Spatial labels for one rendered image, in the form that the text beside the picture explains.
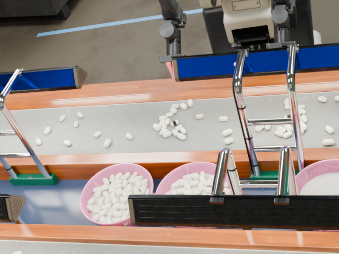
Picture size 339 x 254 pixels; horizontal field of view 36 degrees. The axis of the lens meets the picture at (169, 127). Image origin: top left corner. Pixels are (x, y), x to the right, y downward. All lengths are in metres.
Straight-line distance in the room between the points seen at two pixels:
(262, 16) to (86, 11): 2.52
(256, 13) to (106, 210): 1.12
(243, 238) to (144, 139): 0.62
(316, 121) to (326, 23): 1.83
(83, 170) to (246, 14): 1.00
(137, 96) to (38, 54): 2.25
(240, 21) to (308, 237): 1.15
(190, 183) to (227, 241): 0.29
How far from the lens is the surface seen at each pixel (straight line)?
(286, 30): 1.95
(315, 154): 1.75
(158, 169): 1.87
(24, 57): 4.37
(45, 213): 2.01
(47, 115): 2.33
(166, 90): 2.13
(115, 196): 1.85
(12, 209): 1.50
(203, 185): 1.76
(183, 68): 1.67
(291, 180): 1.39
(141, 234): 1.67
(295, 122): 1.57
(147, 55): 3.77
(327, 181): 1.72
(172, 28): 1.96
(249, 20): 2.37
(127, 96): 2.18
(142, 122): 2.06
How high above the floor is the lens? 2.06
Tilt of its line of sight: 41 degrees down
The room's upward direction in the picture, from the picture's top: 20 degrees counter-clockwise
